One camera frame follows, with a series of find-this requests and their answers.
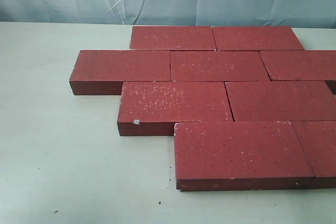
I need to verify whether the white-flecked red brick chipped corner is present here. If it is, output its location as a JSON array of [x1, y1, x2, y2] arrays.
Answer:
[[117, 82, 233, 136]]

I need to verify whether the back row left red brick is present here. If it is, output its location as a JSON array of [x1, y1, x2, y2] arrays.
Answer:
[[130, 26, 216, 51]]

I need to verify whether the front row left red brick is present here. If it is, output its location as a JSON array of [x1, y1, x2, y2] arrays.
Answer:
[[174, 121, 314, 191]]

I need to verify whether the back row right red brick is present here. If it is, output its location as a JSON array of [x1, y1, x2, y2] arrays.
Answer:
[[212, 26, 304, 51]]

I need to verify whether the third row red brick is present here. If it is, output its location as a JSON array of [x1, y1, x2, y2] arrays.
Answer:
[[225, 81, 335, 122]]

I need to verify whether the second row right red brick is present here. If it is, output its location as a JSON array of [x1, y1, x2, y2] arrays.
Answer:
[[259, 50, 336, 94]]

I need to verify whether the front row right red brick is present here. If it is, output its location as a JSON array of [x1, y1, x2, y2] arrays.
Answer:
[[292, 121, 335, 189]]

